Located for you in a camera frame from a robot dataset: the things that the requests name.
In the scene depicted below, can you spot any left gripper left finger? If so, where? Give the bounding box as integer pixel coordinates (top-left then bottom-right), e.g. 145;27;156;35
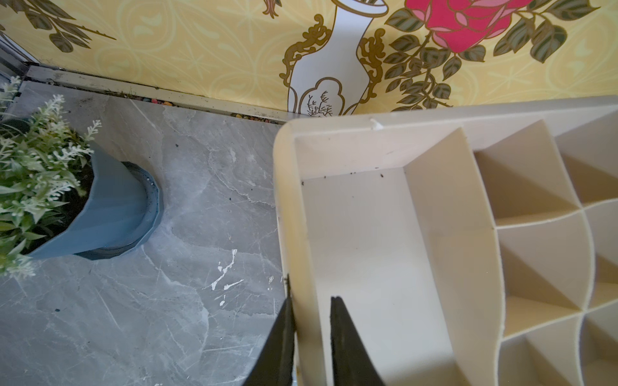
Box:
244;276;295;386

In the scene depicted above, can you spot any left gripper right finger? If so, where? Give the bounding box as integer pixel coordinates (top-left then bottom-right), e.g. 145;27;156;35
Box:
330;297;385;386

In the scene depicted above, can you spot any beige drawer organizer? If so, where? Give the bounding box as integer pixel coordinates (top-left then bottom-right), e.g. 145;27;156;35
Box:
274;96;617;385

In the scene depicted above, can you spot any potted green plant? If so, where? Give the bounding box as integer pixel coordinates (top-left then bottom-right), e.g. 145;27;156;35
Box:
1;77;164;279

